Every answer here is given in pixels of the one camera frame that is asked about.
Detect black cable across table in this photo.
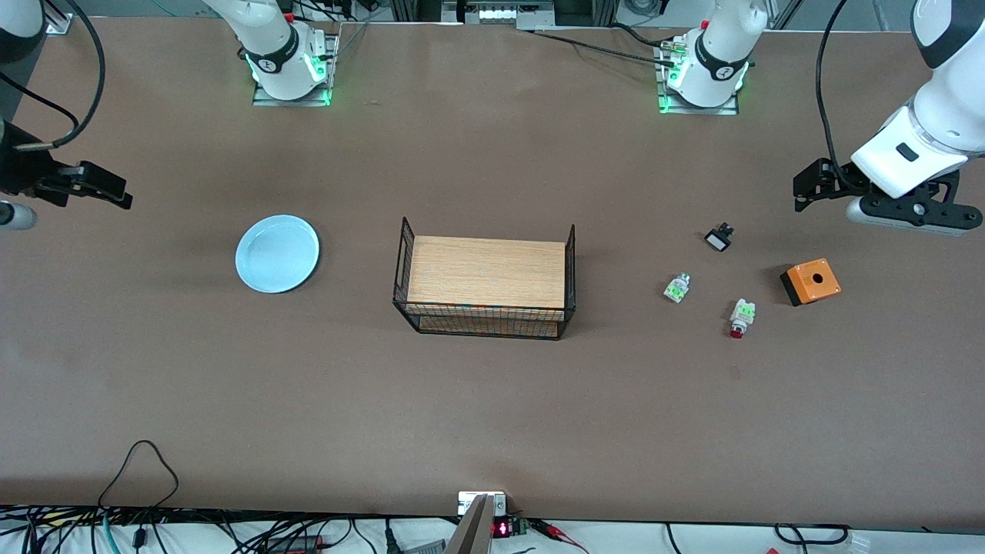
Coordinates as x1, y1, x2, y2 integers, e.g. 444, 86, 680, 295
523, 23, 679, 70

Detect black wire rack wooden shelves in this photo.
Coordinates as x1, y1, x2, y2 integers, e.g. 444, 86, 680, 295
392, 217, 577, 342

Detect orange button enclosure box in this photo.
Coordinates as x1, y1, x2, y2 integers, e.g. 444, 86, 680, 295
780, 258, 842, 307

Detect red push button switch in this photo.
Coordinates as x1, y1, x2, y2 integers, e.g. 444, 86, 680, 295
729, 299, 756, 340

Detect black coiled cable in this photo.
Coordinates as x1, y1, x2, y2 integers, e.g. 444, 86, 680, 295
773, 522, 852, 546

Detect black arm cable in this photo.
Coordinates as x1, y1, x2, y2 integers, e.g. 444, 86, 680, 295
816, 0, 867, 193
0, 0, 107, 149

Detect black looped cable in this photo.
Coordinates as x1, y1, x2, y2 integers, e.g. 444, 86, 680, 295
98, 439, 180, 513

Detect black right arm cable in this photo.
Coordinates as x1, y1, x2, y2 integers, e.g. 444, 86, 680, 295
0, 0, 107, 149

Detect red probe lead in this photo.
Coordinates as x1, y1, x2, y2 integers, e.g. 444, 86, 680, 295
531, 519, 590, 554

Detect aluminium frame profile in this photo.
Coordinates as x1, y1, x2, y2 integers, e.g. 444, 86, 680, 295
389, 0, 618, 28

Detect silver camera bracket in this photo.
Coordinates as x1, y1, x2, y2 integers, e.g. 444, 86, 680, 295
458, 491, 507, 516

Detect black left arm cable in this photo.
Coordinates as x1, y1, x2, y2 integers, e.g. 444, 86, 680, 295
816, 0, 867, 193

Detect light blue plate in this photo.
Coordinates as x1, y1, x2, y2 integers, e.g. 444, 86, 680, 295
235, 214, 321, 295

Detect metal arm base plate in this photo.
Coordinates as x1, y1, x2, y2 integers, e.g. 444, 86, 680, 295
252, 31, 334, 108
657, 38, 741, 117

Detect black power adapter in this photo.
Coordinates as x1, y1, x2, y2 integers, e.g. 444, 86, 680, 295
265, 535, 325, 554

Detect grey camera support beam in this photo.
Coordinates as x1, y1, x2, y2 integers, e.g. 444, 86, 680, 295
445, 495, 494, 554

